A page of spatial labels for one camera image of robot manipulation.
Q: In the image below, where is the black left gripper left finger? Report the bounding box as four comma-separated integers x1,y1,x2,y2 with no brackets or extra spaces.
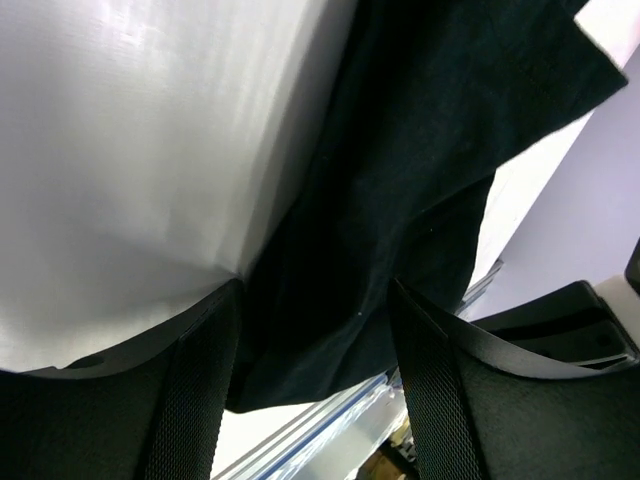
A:
1,280,243,479

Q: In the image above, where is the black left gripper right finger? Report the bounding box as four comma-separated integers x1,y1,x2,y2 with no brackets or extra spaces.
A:
388,281,639,479

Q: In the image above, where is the black t shirt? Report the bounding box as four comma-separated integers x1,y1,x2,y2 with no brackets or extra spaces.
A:
226,1,626,413

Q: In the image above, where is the aluminium front rail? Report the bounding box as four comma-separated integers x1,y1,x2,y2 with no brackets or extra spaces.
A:
209,259,506,480

